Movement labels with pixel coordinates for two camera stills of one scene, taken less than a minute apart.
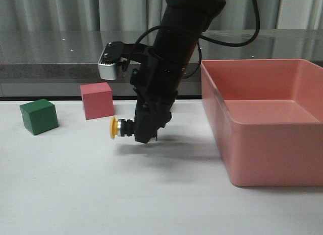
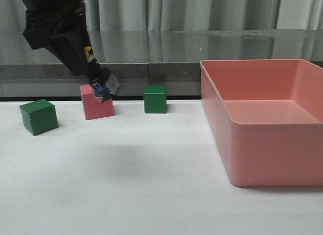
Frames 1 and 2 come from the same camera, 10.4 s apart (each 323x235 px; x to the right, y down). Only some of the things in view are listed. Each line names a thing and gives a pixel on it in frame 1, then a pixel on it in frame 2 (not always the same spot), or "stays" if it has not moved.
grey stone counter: (56, 63) stays
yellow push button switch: (120, 127) -> (104, 84)
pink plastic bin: (267, 115) stays
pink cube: (98, 100) stays
